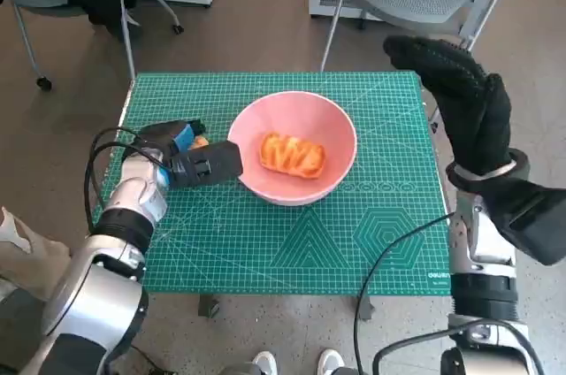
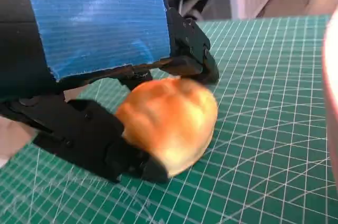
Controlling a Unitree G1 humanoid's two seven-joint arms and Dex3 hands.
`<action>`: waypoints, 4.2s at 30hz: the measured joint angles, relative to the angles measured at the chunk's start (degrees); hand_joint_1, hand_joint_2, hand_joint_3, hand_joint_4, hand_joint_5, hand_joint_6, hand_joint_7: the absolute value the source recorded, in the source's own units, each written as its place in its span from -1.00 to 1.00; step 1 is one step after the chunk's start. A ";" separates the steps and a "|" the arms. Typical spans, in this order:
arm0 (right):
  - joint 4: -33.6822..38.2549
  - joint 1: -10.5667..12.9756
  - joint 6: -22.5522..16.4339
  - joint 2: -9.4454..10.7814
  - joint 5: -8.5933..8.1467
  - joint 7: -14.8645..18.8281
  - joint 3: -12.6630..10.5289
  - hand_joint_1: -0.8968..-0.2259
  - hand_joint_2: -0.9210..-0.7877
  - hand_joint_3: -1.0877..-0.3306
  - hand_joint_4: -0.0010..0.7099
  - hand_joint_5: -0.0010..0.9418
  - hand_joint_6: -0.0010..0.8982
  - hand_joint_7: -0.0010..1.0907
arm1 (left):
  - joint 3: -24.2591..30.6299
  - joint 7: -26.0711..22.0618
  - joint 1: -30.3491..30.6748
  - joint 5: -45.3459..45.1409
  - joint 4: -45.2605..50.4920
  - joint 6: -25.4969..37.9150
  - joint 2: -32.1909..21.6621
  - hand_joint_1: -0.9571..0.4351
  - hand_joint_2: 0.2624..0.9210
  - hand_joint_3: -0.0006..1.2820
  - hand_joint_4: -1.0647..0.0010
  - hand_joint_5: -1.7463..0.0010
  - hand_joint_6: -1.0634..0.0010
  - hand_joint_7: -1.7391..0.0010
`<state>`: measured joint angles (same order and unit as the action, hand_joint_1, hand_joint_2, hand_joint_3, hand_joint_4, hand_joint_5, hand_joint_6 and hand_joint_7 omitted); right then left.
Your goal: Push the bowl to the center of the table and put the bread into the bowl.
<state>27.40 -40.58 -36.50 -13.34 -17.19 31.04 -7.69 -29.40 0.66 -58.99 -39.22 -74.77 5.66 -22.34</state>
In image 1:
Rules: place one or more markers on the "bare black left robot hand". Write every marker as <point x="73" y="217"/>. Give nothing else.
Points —
<point x="177" y="132"/>

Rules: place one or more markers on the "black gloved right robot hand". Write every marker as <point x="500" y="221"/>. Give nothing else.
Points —
<point x="473" y="114"/>

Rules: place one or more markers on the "round bread bun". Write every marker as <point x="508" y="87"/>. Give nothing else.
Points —
<point x="200" y="141"/>

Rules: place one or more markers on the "long striped bread loaf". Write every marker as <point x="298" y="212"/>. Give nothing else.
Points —
<point x="292" y="156"/>

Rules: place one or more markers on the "pink bowl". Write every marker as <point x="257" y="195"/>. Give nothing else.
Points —
<point x="309" y="114"/>

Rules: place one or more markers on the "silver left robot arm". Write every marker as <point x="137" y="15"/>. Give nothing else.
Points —
<point x="101" y="269"/>

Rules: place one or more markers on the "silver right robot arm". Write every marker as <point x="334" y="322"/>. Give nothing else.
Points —
<point x="479" y="242"/>

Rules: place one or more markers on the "green cutting mat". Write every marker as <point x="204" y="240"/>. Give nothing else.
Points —
<point x="265" y="242"/>

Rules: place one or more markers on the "person in beige trousers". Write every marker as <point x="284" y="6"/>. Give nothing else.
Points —
<point x="26" y="255"/>

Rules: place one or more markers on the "person with white shoes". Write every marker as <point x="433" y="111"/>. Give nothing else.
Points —
<point x="265" y="364"/>

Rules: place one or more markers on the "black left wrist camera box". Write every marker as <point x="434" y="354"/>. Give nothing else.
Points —
<point x="208" y="163"/>

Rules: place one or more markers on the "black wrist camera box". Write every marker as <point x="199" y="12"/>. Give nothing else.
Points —
<point x="535" y="220"/>
<point x="208" y="163"/>

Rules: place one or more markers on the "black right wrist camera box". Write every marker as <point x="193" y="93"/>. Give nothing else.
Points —
<point x="535" y="220"/>

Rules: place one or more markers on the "grey table leg bracket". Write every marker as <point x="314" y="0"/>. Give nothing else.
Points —
<point x="208" y="306"/>
<point x="365" y="308"/>

